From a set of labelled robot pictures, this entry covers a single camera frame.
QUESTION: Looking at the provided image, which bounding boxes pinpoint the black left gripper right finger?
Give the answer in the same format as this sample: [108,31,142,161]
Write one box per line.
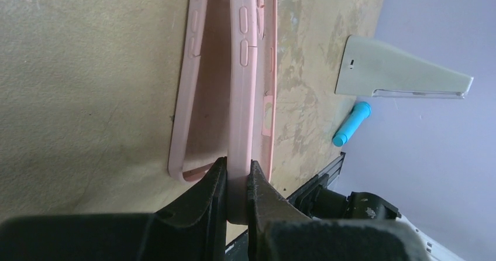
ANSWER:
[247,161,429,260]

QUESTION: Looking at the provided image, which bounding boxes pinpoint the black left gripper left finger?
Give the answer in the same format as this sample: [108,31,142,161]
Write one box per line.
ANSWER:
[1,157,227,260]

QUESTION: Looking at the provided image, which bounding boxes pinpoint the pink phone case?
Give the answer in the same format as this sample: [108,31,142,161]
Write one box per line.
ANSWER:
[168,0,277,182]

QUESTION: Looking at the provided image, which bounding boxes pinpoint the white spray bottle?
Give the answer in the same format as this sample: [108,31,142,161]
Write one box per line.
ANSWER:
[335,35,473,99]

